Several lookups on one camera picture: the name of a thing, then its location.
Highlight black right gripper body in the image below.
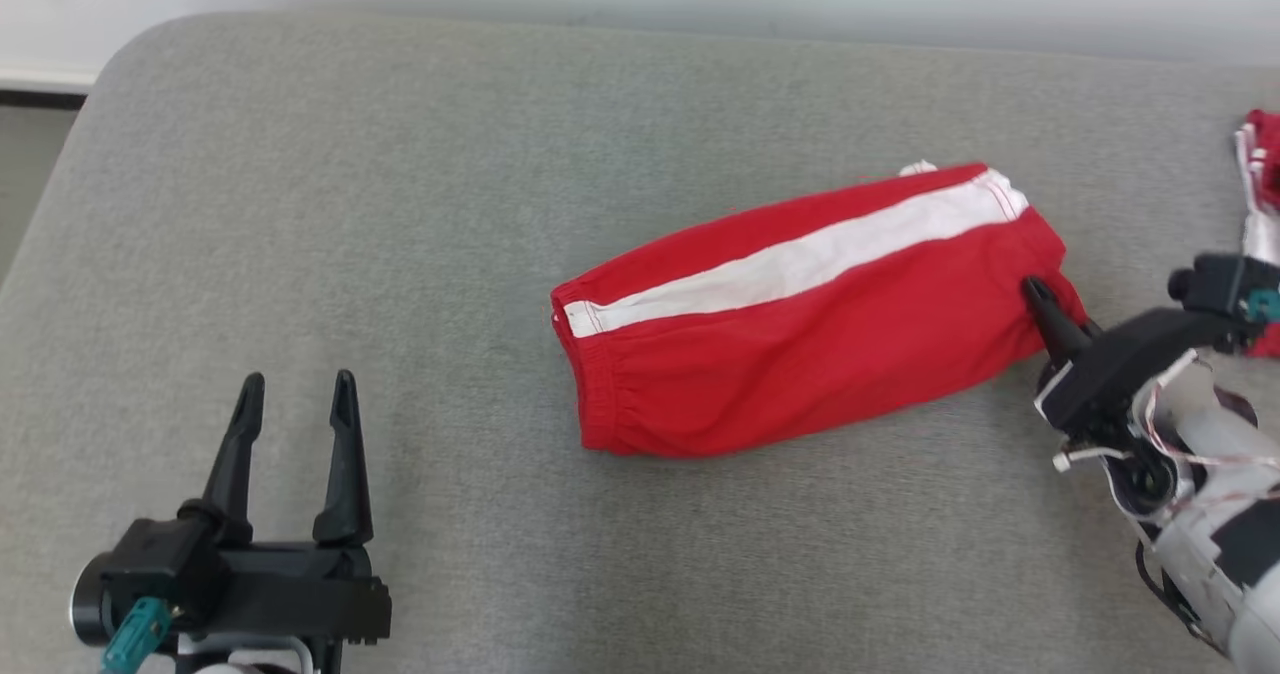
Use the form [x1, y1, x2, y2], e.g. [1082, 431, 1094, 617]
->
[1033, 308, 1234, 455]

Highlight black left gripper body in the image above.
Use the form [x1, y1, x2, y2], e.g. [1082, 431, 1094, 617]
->
[175, 542, 393, 674]

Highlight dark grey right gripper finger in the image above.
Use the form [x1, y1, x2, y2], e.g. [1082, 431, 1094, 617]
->
[1019, 275, 1097, 368]

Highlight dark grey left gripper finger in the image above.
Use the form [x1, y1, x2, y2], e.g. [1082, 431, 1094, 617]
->
[311, 368, 376, 548]
[203, 371, 268, 548]

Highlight red jersey with number print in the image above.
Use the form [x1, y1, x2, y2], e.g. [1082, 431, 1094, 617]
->
[1233, 108, 1280, 361]

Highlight red shorts with white stripe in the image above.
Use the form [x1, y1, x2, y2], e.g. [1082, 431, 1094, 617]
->
[549, 159, 1091, 459]

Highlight white and dark wall baseboard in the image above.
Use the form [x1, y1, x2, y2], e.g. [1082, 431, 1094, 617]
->
[0, 60, 100, 113]

